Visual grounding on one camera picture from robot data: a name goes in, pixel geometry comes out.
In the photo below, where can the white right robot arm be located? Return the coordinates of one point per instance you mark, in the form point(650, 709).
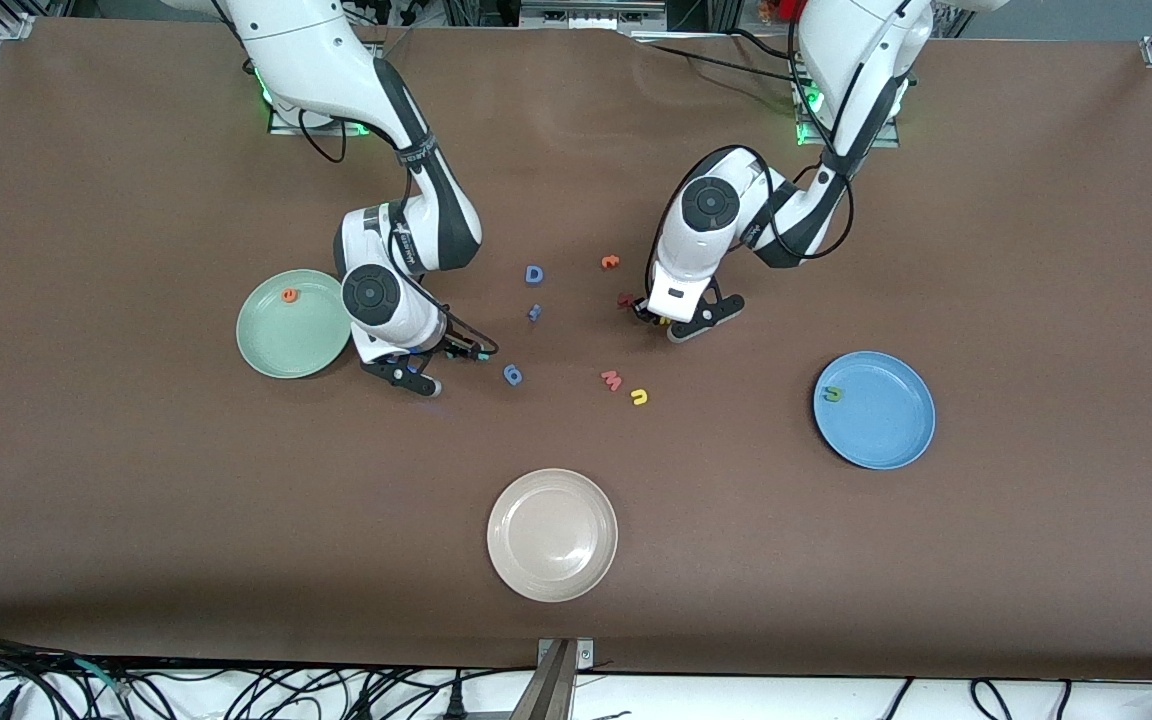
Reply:
point(306, 50)

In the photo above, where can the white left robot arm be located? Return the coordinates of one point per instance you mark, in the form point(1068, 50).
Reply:
point(856, 40)

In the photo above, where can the blue foam letter g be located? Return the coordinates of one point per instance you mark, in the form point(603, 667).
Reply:
point(519, 378)

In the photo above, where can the pink foam letter w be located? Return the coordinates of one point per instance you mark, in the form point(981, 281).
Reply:
point(612, 381)

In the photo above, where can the blue foam letter D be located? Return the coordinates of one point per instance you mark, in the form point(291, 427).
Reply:
point(527, 275)

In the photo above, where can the mint green plate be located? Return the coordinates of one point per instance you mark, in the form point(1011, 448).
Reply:
point(286, 335)

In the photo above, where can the beige plate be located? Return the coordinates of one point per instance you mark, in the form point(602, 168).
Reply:
point(552, 535)

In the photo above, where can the blue plate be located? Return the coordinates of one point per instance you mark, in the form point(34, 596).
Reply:
point(874, 420)

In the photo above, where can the grey power strip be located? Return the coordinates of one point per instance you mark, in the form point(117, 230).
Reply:
point(586, 15)

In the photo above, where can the red box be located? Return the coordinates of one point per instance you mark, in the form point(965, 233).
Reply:
point(786, 8)

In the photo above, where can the black power plug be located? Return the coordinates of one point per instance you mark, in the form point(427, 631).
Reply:
point(454, 705)

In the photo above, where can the metal table edge bracket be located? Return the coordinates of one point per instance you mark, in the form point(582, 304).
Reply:
point(556, 680)

